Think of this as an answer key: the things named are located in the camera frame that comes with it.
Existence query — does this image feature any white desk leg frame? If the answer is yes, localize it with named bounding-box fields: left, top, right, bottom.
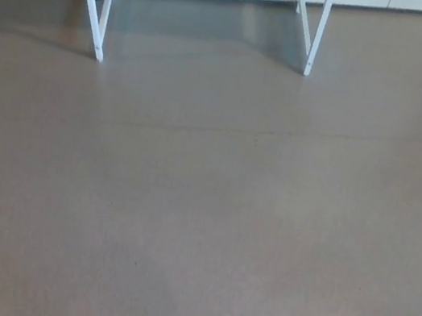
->
left=284, top=0, right=337, bottom=80
left=56, top=0, right=116, bottom=63

